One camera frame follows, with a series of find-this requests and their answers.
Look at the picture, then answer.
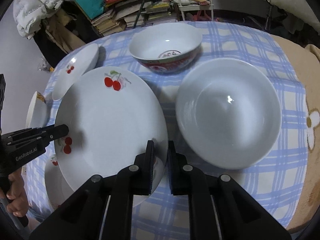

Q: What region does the wooden bookshelf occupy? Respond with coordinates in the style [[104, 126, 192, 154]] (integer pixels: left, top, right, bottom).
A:
[[73, 0, 177, 31]]

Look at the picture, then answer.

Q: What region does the teal bag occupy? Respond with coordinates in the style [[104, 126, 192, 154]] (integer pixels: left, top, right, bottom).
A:
[[75, 0, 105, 20]]

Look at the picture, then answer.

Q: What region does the large plain white bowl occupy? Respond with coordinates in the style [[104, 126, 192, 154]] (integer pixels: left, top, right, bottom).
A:
[[176, 58, 282, 170]]

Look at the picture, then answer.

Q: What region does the red patterned bowl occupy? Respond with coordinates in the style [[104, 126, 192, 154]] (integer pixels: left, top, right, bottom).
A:
[[25, 91, 49, 128], [129, 22, 202, 74]]

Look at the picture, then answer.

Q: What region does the white puffer jacket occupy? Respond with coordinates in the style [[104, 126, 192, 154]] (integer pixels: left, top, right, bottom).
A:
[[13, 0, 64, 39]]

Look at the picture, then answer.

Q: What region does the cherry plate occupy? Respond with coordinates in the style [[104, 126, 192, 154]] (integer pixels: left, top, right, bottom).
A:
[[52, 43, 99, 101], [55, 67, 168, 190], [44, 154, 74, 210]]

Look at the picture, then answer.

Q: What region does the stack of books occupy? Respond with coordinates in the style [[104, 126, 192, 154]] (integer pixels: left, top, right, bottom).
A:
[[91, 9, 126, 37]]

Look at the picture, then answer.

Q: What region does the blue plaid tablecloth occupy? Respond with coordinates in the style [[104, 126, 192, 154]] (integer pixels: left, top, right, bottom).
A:
[[27, 22, 309, 239]]

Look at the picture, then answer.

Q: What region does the white utility cart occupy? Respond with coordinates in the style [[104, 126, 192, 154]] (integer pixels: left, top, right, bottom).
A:
[[171, 0, 215, 22]]

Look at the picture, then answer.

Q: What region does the person's left hand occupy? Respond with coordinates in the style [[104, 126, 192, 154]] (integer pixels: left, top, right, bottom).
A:
[[1, 168, 29, 217]]

